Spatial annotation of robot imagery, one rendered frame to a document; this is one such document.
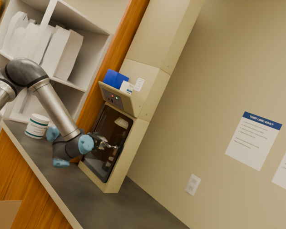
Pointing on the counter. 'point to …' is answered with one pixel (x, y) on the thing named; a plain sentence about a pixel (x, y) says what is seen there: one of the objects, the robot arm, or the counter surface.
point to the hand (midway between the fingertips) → (104, 142)
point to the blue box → (114, 79)
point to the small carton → (126, 87)
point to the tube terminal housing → (119, 167)
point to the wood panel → (111, 62)
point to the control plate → (113, 98)
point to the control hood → (133, 106)
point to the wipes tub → (36, 126)
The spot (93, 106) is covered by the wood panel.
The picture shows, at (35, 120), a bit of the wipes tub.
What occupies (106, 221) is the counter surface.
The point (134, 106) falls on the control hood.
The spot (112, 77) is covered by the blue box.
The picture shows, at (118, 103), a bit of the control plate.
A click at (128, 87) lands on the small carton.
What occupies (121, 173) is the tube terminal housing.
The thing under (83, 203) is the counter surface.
